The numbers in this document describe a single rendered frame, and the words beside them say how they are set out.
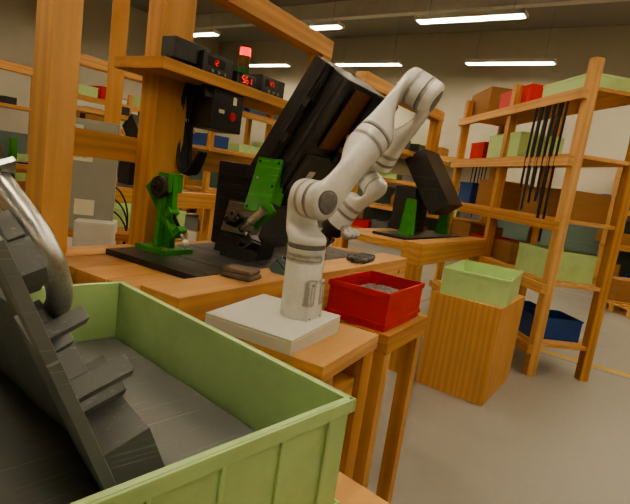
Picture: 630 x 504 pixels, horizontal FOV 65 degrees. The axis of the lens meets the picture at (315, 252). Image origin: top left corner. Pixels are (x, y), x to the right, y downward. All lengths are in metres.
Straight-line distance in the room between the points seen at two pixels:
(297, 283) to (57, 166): 0.87
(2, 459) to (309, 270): 0.70
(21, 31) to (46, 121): 10.81
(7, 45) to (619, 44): 11.57
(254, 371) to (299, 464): 0.19
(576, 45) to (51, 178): 10.09
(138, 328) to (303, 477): 0.52
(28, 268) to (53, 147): 1.22
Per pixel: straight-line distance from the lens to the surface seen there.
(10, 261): 0.47
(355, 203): 1.50
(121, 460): 0.61
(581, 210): 4.15
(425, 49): 11.81
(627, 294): 8.07
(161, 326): 0.96
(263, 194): 1.83
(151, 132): 1.90
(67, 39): 1.72
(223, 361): 0.82
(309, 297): 1.16
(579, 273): 4.23
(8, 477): 0.70
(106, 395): 0.64
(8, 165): 0.66
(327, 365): 1.05
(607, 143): 10.48
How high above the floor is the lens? 1.23
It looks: 9 degrees down
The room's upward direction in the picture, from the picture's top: 8 degrees clockwise
